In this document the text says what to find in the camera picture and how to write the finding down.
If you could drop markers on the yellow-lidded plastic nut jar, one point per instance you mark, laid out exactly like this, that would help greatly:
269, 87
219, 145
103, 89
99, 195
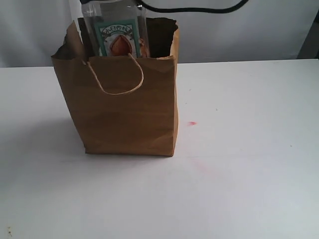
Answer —
116, 27

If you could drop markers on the brown paper bag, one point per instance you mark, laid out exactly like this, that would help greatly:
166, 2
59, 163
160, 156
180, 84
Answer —
120, 105

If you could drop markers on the white curtain backdrop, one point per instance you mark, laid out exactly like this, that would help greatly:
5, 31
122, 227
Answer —
32, 30

